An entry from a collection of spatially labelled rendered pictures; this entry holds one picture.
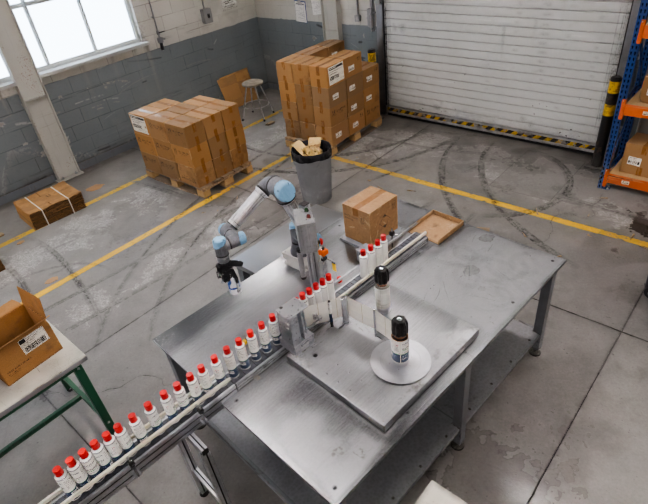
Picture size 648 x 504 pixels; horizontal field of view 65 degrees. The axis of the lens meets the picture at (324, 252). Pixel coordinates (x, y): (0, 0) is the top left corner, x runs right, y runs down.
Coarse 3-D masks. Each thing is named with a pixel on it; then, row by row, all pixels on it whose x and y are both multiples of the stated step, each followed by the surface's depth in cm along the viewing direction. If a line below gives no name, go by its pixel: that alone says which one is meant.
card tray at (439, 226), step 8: (424, 216) 370; (432, 216) 375; (440, 216) 374; (448, 216) 368; (424, 224) 368; (432, 224) 367; (440, 224) 366; (448, 224) 364; (456, 224) 363; (432, 232) 358; (440, 232) 357; (448, 232) 350; (432, 240) 351; (440, 240) 346
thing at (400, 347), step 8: (392, 320) 245; (400, 320) 242; (392, 328) 244; (400, 328) 242; (392, 336) 250; (400, 336) 245; (408, 336) 248; (392, 344) 250; (400, 344) 247; (408, 344) 251; (392, 352) 254; (400, 352) 250; (408, 352) 254; (392, 360) 259; (400, 360) 254; (408, 360) 258
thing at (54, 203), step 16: (48, 192) 623; (64, 192) 618; (80, 192) 612; (16, 208) 611; (32, 208) 593; (48, 208) 592; (64, 208) 605; (80, 208) 620; (32, 224) 587; (48, 224) 597
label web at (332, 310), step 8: (320, 304) 277; (328, 304) 276; (336, 304) 280; (352, 304) 278; (360, 304) 273; (304, 312) 276; (312, 312) 278; (320, 312) 280; (328, 312) 281; (336, 312) 283; (352, 312) 282; (360, 312) 277; (368, 312) 272; (376, 312) 267; (312, 320) 281; (328, 320) 285; (360, 320) 280; (368, 320) 276; (376, 320) 270; (376, 328) 274
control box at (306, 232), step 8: (296, 216) 272; (304, 216) 271; (312, 216) 271; (296, 224) 265; (304, 224) 265; (312, 224) 266; (296, 232) 281; (304, 232) 267; (312, 232) 268; (304, 240) 270; (312, 240) 271; (304, 248) 273; (312, 248) 274
